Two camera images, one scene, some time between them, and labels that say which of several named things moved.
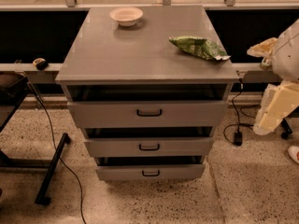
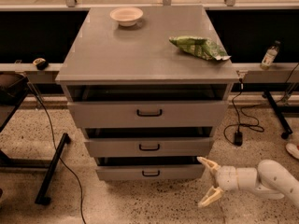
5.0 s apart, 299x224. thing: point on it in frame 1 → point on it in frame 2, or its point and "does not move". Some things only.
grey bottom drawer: (191, 172) does not move
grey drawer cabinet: (148, 85) does not move
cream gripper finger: (263, 49) → (229, 178)
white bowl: (126, 17) does not move
